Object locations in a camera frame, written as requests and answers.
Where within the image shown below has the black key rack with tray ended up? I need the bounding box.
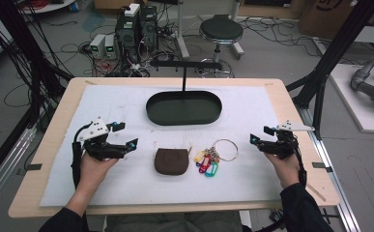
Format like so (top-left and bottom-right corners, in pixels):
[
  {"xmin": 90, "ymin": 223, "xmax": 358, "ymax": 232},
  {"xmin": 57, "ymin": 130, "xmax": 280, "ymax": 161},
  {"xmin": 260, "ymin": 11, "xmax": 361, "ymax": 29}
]
[{"xmin": 145, "ymin": 60, "xmax": 223, "ymax": 127}]

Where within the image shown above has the white box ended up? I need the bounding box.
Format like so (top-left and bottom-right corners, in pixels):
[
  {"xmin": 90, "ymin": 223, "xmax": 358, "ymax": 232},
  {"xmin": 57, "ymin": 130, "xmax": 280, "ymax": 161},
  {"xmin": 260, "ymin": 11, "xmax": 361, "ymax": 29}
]
[{"xmin": 123, "ymin": 3, "xmax": 141, "ymax": 18}]

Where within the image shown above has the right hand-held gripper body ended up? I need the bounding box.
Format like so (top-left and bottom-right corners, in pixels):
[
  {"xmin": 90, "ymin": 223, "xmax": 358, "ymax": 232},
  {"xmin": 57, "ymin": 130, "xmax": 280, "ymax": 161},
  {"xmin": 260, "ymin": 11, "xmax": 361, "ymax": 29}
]
[{"xmin": 258, "ymin": 120, "xmax": 316, "ymax": 160}]

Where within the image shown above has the person's left hand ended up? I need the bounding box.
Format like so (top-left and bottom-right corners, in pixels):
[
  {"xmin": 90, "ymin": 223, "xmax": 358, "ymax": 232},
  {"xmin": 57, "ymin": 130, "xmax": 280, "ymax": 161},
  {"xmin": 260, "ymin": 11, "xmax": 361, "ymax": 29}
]
[{"xmin": 77, "ymin": 153, "xmax": 120, "ymax": 195}]

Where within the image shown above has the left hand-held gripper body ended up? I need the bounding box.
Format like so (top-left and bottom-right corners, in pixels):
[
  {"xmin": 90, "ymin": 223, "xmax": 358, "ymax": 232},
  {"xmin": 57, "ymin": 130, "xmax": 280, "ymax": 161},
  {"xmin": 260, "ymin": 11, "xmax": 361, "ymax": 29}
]
[{"xmin": 74, "ymin": 117, "xmax": 129, "ymax": 162}]

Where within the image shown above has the grey power supply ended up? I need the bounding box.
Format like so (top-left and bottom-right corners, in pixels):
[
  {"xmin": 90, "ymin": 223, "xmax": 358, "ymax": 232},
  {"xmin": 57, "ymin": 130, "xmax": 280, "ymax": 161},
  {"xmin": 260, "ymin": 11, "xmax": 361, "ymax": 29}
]
[
  {"xmin": 103, "ymin": 34, "xmax": 118, "ymax": 60},
  {"xmin": 89, "ymin": 34, "xmax": 107, "ymax": 60}
]

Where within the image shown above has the brown pouch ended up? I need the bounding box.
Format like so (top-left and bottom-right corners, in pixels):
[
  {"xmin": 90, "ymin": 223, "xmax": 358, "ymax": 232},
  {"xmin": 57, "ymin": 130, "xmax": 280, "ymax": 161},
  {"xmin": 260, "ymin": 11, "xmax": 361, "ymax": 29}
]
[{"xmin": 153, "ymin": 147, "xmax": 190, "ymax": 177}]

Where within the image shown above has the white table mat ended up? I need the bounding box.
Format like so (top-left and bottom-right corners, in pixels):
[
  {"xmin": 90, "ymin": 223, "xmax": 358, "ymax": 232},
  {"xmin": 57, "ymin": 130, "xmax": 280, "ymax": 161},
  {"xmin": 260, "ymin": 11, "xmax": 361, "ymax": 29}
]
[{"xmin": 39, "ymin": 83, "xmax": 284, "ymax": 208}]

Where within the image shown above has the black cable bundle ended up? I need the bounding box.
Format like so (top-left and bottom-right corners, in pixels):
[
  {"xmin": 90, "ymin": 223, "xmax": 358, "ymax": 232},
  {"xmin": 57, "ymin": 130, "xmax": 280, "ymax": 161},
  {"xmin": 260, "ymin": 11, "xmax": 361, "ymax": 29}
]
[{"xmin": 0, "ymin": 0, "xmax": 74, "ymax": 110}]

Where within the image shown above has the black computer tower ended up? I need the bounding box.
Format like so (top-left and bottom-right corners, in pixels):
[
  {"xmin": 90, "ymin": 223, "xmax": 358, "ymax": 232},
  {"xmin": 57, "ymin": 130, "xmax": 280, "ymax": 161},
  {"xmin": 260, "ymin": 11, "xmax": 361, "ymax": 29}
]
[
  {"xmin": 138, "ymin": 5, "xmax": 159, "ymax": 53},
  {"xmin": 114, "ymin": 13, "xmax": 143, "ymax": 65}
]

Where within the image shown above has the black round stool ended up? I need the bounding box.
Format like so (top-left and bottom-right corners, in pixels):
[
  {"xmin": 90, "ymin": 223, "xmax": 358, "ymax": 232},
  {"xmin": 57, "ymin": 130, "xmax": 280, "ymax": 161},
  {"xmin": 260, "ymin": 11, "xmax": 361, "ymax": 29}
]
[{"xmin": 198, "ymin": 14, "xmax": 245, "ymax": 79}]

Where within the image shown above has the white table leg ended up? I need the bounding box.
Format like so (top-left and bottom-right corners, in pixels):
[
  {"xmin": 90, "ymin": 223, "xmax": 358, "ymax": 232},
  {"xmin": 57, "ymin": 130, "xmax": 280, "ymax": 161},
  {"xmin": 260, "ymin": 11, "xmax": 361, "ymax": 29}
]
[{"xmin": 172, "ymin": 0, "xmax": 191, "ymax": 61}]

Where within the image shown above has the key ring with colourful tags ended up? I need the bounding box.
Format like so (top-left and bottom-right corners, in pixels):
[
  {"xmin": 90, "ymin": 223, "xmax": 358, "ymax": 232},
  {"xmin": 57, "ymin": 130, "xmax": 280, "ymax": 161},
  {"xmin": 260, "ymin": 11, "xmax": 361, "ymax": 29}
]
[{"xmin": 192, "ymin": 137, "xmax": 240, "ymax": 179}]

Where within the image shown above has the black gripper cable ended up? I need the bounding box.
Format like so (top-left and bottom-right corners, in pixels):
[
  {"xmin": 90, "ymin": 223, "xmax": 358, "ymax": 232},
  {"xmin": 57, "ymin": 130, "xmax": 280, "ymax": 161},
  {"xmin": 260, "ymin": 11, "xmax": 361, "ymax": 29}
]
[
  {"xmin": 290, "ymin": 133, "xmax": 308, "ymax": 189},
  {"xmin": 71, "ymin": 123, "xmax": 94, "ymax": 190}
]

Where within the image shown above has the aluminium rail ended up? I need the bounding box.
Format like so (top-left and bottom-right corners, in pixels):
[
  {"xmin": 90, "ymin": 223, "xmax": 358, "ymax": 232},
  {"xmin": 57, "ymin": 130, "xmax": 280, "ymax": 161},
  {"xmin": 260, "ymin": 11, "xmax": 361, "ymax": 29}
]
[
  {"xmin": 296, "ymin": 105, "xmax": 362, "ymax": 232},
  {"xmin": 0, "ymin": 125, "xmax": 38, "ymax": 216}
]

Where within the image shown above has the white platform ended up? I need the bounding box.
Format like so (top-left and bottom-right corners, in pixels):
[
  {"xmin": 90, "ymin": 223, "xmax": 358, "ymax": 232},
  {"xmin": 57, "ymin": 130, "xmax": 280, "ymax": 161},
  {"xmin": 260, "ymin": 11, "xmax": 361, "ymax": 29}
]
[{"xmin": 329, "ymin": 63, "xmax": 374, "ymax": 135}]

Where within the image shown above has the cardboard box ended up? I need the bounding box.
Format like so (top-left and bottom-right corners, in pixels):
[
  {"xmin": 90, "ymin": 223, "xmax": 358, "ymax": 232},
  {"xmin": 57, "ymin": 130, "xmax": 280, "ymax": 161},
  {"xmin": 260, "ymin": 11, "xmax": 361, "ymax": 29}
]
[{"xmin": 298, "ymin": 0, "xmax": 363, "ymax": 42}]

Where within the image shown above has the dark tape strip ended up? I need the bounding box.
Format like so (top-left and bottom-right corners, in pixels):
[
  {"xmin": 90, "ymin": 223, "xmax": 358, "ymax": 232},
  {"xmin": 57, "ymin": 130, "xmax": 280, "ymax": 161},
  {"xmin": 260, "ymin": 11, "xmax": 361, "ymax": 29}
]
[
  {"xmin": 311, "ymin": 161, "xmax": 334, "ymax": 174},
  {"xmin": 15, "ymin": 162, "xmax": 43, "ymax": 177}
]

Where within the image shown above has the person's right hand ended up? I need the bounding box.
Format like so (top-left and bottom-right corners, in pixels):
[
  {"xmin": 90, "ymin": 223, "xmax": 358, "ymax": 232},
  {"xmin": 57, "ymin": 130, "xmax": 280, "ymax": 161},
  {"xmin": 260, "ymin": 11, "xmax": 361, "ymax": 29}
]
[{"xmin": 264, "ymin": 152, "xmax": 302, "ymax": 190}]

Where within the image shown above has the black metal stand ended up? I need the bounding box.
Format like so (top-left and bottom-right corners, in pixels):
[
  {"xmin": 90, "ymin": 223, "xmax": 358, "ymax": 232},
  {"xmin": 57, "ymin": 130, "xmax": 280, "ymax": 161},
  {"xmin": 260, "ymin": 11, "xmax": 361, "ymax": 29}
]
[{"xmin": 285, "ymin": 0, "xmax": 374, "ymax": 140}]

